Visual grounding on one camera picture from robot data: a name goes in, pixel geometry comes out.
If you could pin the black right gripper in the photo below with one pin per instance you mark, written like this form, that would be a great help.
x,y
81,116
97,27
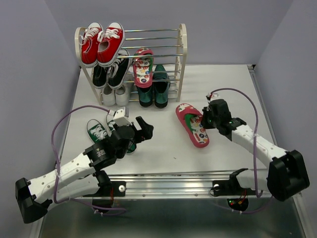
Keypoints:
x,y
205,111

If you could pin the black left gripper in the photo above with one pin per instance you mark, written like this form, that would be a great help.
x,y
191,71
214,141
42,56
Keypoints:
x,y
146,127

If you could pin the pink sandal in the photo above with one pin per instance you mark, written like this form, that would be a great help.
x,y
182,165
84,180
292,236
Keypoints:
x,y
191,120
143,68

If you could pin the green loafer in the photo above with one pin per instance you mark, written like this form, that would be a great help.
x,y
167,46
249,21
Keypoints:
x,y
145,96
161,86

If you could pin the green sneaker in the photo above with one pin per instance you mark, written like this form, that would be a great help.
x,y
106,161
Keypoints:
x,y
96,130
110,128

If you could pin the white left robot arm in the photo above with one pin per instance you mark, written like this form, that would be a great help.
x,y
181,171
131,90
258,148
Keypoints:
x,y
35,196

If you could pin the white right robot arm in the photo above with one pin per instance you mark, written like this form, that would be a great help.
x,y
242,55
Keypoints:
x,y
286,173

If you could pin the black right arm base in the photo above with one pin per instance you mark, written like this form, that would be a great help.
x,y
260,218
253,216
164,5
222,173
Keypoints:
x,y
231,187

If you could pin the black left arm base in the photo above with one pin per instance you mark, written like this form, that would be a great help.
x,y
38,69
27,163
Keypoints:
x,y
102,190

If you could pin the cream metal shoe shelf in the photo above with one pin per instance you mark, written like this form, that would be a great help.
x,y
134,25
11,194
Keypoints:
x,y
169,48

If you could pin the right white sneaker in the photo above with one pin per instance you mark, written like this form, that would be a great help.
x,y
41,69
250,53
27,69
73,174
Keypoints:
x,y
122,94

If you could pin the white sneaker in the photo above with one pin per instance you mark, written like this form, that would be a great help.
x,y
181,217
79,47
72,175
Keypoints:
x,y
108,96
122,94

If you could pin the left white sneaker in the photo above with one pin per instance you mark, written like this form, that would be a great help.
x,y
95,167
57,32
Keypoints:
x,y
108,96

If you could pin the right black sneaker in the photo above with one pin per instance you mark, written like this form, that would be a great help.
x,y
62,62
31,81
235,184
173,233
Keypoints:
x,y
117,71

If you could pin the black sneaker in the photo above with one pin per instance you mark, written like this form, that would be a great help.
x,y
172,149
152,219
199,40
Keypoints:
x,y
99,76
117,71

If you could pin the left black sneaker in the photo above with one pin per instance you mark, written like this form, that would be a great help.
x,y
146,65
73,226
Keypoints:
x,y
99,76

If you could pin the right red sneaker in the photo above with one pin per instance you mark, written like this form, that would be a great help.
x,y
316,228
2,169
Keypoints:
x,y
110,42

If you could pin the red sneaker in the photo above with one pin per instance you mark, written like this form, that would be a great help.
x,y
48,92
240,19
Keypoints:
x,y
110,42
89,45

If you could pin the left red sneaker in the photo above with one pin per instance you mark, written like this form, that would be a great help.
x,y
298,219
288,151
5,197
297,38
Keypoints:
x,y
89,45

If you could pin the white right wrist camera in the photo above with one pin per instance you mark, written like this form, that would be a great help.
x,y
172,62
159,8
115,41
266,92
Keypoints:
x,y
212,96

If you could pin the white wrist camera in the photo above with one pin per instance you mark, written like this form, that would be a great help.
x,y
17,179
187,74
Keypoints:
x,y
212,96
121,116

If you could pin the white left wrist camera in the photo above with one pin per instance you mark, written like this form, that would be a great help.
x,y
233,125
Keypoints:
x,y
121,116

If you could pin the aluminium front rail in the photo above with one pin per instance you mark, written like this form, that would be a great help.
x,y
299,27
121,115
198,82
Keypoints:
x,y
171,186

